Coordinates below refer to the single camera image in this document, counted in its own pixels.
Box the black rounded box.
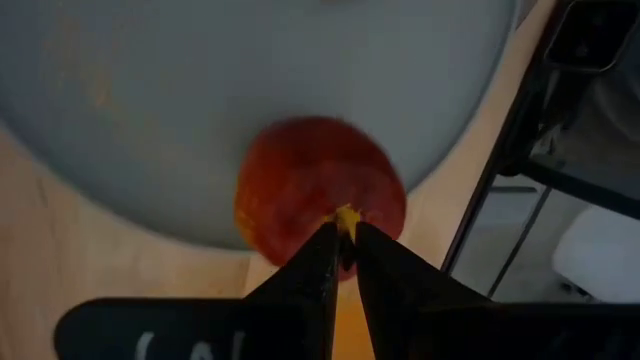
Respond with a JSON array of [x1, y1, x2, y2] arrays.
[[543, 0, 640, 74]]

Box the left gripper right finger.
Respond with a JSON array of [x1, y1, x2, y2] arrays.
[[354, 221, 640, 360]]

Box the red apple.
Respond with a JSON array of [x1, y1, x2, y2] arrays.
[[233, 115, 407, 281]]

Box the white rounded object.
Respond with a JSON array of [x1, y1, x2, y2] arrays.
[[551, 204, 640, 305]]

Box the grey round plate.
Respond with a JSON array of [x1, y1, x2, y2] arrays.
[[0, 0, 519, 251]]

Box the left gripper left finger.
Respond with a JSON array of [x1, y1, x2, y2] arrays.
[[53, 222, 342, 360]]

